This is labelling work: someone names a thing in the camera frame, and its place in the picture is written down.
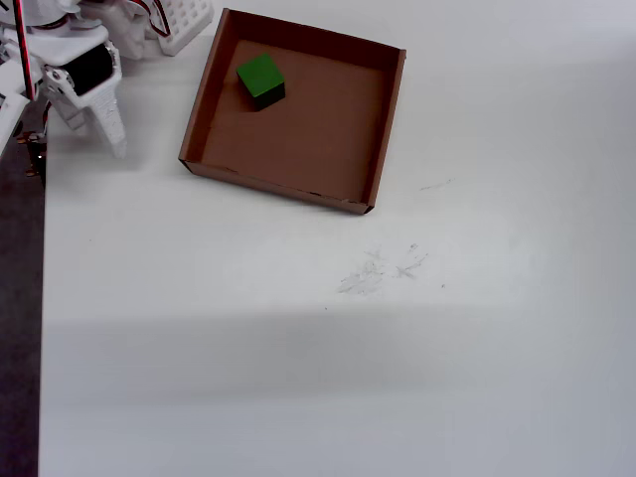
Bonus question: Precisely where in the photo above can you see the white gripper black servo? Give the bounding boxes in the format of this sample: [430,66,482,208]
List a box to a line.
[0,21,129,161]

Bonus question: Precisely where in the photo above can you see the green cube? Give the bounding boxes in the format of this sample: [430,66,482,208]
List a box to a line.
[236,53,287,112]

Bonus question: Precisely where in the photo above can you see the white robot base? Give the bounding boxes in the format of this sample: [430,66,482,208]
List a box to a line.
[158,0,216,57]

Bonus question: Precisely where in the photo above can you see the brown cardboard box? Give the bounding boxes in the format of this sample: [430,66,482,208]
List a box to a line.
[177,7,408,217]

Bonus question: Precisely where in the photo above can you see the metal table clamp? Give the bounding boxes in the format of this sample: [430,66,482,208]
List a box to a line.
[17,130,50,179]

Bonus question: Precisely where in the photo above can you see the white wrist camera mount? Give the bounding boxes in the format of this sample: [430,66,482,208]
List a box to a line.
[0,88,31,158]

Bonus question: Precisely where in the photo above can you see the red black gripper servo cable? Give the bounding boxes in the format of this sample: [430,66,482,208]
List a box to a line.
[12,0,42,101]

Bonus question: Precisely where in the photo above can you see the red black base servo cable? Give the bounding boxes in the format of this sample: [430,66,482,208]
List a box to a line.
[143,0,174,39]

